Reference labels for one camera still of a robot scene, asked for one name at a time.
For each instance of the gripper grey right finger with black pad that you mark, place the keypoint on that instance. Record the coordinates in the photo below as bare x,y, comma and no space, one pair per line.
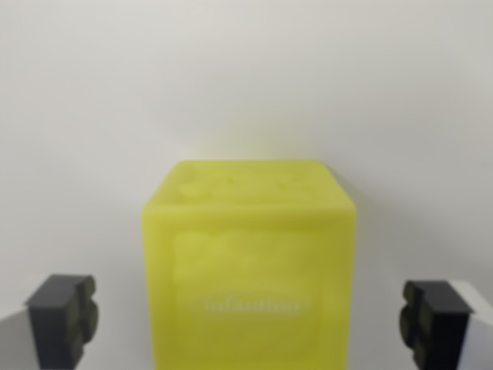
443,327

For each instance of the gripper grey left finger with black pad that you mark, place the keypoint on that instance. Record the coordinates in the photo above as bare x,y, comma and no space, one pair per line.
54,323

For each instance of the yellow translucent cube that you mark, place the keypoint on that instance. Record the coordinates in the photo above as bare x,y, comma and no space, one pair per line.
250,270

